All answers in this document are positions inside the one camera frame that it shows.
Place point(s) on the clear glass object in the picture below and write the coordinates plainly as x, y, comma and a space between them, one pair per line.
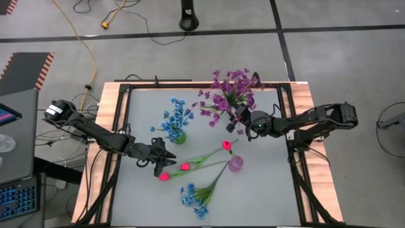
6, 144

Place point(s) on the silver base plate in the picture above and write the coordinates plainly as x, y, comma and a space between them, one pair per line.
289, 134

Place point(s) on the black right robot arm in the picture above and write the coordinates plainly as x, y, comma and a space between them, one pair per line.
316, 118

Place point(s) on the backlit black keyboard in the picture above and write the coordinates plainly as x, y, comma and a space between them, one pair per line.
19, 199

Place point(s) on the blue artificial flower bunch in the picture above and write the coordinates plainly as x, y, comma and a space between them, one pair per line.
202, 194
174, 122

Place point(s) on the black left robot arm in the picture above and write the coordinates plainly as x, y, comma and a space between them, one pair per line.
91, 131

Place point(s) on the pink glass vase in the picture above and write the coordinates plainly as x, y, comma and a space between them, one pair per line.
235, 164

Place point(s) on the black round stand base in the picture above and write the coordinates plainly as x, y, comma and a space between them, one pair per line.
189, 22

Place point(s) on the grey side desk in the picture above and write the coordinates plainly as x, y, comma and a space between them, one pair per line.
25, 142

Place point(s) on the black striped floor mat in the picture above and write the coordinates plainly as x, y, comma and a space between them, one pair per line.
22, 73
4, 6

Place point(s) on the grey stand foot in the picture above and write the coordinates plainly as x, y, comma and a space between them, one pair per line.
395, 122

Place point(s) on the laptop screen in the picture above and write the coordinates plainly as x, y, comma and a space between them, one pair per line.
8, 115

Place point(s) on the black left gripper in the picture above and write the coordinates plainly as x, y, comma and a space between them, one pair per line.
147, 152

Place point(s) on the green glass vase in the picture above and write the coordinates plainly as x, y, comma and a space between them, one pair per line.
181, 138

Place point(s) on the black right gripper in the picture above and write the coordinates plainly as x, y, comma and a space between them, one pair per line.
261, 125

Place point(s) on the black metal table frame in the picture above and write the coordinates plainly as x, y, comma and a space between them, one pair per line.
177, 85

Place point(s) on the black desk leg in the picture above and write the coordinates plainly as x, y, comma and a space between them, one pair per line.
57, 171

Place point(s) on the purple artificial flower bunch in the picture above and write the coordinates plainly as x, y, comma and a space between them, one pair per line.
218, 101
235, 85

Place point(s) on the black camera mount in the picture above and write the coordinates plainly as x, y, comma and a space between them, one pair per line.
257, 79

